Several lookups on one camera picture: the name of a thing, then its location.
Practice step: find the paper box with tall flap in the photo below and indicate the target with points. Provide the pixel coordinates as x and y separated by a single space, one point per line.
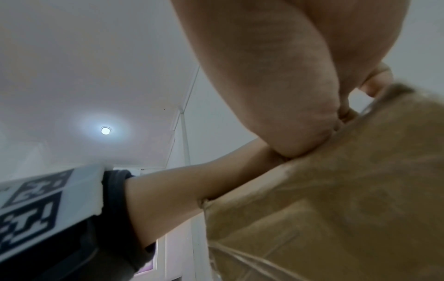
347 205

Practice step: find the person's left hand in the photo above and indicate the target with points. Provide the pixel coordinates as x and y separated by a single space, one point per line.
194 186

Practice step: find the person's right hand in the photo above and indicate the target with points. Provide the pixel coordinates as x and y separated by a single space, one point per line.
277 68

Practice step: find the left wrist marker band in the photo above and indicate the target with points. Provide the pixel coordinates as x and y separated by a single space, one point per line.
34 208

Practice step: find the round ceiling light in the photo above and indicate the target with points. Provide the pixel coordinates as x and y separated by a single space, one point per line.
105 130

